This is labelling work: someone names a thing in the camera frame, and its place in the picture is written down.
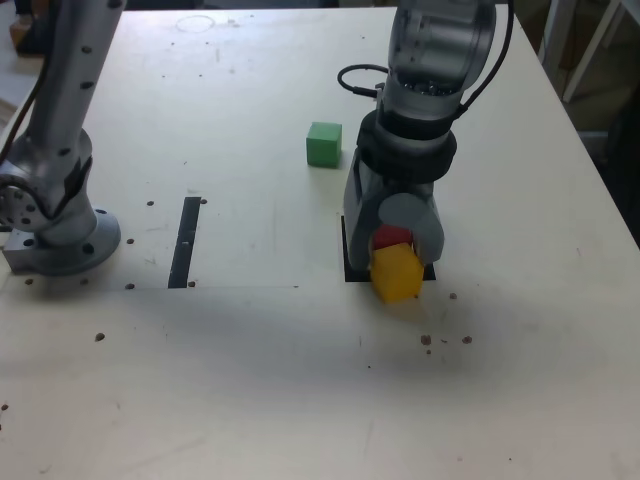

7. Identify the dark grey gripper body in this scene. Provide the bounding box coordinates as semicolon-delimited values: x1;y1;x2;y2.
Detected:
362;167;435;204

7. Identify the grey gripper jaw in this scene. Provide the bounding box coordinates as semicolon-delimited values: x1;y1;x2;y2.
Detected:
378;193;447;263
342;149;384;271

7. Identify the red cube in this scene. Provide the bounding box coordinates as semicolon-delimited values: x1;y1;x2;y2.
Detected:
372;225;414;251

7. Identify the yellow cube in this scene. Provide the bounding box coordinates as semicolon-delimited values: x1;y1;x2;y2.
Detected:
369;243;424;305

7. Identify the green cube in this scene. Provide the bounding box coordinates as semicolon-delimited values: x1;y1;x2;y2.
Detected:
305;121;344;168

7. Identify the black tape square outline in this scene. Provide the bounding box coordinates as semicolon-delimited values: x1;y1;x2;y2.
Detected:
340;214;437;284

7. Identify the black tape strip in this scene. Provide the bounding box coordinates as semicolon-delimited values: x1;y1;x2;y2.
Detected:
167;196;201;290

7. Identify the white metal shelf frame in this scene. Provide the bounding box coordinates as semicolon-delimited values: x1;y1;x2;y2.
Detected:
537;0;640;104

